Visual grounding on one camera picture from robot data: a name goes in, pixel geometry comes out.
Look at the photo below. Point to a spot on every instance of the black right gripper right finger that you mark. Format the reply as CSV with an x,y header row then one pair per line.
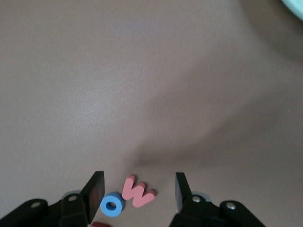
x,y
194,212

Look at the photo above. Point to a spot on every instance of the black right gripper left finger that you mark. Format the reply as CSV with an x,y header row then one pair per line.
x,y
73,210

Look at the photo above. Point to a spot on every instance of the blue foam letter o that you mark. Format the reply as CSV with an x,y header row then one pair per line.
x,y
118,210

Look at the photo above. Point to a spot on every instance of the pink foam letter w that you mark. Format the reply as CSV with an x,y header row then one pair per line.
x,y
135,195

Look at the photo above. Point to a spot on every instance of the brown table cover sheet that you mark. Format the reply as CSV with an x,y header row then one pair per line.
x,y
71,71

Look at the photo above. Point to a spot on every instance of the light green plate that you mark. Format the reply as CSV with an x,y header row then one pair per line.
x,y
296,7

